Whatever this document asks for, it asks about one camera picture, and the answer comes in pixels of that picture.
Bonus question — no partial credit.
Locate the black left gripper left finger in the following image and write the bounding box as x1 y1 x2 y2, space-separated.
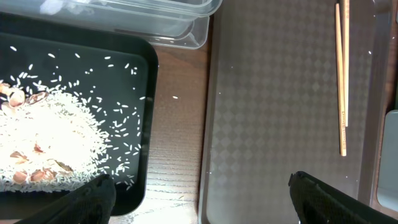
16 174 116 224

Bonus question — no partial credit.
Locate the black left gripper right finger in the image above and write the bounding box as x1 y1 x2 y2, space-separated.
289 171 397 224

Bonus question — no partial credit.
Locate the rice and shell waste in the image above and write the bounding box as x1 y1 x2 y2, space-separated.
1 80 114 193

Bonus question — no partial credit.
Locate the wooden chopstick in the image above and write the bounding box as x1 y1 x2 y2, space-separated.
340 0 350 127
335 3 346 157

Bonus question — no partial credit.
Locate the dark brown serving tray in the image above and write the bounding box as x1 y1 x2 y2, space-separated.
198 0 397 224

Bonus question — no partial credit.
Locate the black tray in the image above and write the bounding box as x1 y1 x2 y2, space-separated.
1 13 159 217

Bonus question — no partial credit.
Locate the clear plastic bin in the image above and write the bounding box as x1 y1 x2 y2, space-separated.
1 0 222 50

